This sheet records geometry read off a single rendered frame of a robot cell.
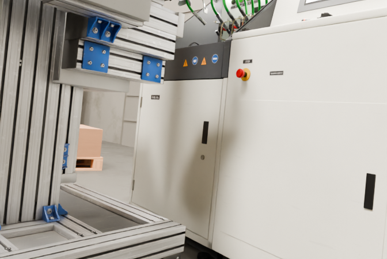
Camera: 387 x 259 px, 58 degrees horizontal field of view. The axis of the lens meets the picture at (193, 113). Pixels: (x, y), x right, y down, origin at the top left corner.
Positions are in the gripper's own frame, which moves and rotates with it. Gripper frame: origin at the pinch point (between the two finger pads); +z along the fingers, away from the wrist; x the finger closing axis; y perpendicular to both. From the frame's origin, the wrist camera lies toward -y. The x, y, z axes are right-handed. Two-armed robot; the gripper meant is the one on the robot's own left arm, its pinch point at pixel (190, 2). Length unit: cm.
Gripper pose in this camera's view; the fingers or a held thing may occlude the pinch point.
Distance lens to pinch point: 201.5
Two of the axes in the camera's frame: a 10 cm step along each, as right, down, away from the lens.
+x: 0.9, -2.3, -9.7
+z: 6.3, 7.7, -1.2
